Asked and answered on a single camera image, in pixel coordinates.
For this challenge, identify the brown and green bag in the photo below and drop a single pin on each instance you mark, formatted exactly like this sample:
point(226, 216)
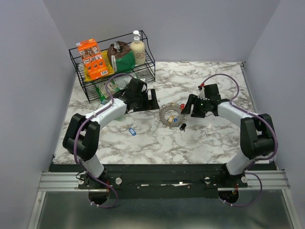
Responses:
point(121, 57)

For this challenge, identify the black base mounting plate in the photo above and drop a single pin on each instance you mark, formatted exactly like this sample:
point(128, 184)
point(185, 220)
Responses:
point(175, 181)

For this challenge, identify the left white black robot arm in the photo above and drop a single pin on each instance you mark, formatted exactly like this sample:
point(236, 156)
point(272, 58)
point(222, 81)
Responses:
point(82, 135)

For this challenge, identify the yellow key tag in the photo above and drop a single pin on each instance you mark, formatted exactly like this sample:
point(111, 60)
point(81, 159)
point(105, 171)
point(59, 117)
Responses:
point(171, 119)

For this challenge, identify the orange product box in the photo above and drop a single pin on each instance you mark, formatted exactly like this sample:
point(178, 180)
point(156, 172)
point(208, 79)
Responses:
point(88, 48)

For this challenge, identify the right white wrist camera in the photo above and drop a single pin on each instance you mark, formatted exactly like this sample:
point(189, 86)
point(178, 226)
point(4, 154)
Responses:
point(201, 94)

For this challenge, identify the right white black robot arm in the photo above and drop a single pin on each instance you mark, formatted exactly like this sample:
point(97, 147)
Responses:
point(257, 135)

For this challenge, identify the yellow packet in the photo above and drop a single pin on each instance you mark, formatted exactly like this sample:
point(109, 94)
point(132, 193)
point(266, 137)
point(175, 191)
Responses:
point(107, 64)

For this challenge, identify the black wire shelf rack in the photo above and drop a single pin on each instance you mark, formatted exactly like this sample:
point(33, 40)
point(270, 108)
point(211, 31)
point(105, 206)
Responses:
point(146, 70)

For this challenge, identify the green white snack pouch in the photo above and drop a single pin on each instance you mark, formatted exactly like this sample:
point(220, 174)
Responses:
point(115, 85)

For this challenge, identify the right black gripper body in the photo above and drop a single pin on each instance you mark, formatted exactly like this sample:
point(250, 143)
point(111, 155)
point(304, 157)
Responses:
point(200, 107)

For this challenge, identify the blue key tag on table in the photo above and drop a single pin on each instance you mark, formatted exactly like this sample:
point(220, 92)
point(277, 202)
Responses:
point(132, 131)

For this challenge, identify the cream pump lotion bottle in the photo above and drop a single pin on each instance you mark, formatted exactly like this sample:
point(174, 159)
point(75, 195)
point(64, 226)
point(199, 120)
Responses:
point(138, 48)

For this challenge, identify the small blue white box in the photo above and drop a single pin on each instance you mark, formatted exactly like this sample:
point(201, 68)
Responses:
point(105, 101)

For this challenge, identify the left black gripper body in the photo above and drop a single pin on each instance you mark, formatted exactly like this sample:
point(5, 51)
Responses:
point(142, 101)

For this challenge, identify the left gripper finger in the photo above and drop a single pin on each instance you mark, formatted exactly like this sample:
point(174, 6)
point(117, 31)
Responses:
point(153, 105)
point(152, 95)

